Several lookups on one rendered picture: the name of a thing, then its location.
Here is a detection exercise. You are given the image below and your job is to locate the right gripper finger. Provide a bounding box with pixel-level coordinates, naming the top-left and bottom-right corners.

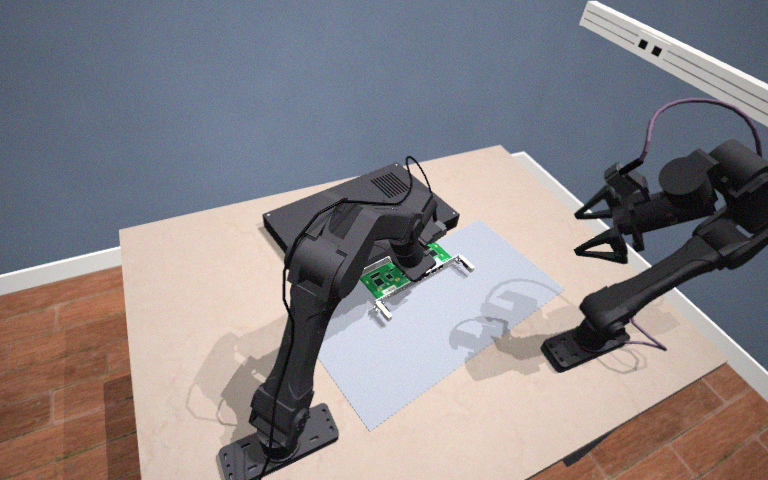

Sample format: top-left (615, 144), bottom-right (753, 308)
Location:
top-left (574, 228), bottom-right (628, 264)
top-left (574, 184), bottom-right (618, 220)

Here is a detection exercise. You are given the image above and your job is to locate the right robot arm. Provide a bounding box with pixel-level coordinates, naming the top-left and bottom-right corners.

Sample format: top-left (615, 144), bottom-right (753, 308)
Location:
top-left (543, 139), bottom-right (768, 369)

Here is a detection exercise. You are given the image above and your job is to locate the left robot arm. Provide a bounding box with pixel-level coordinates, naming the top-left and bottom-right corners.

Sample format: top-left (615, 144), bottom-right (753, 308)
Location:
top-left (219, 187), bottom-right (438, 480)

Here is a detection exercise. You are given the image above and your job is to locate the green circuit board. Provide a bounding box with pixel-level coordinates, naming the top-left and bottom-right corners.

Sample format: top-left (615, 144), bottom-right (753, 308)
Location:
top-left (360, 242), bottom-right (474, 322)

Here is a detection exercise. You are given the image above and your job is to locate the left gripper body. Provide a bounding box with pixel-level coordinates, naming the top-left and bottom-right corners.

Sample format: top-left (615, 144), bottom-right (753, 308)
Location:
top-left (386, 221), bottom-right (442, 282)

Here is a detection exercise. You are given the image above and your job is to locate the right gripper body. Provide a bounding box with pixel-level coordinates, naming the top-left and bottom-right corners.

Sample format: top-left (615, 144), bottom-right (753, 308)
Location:
top-left (612, 169), bottom-right (678, 255)

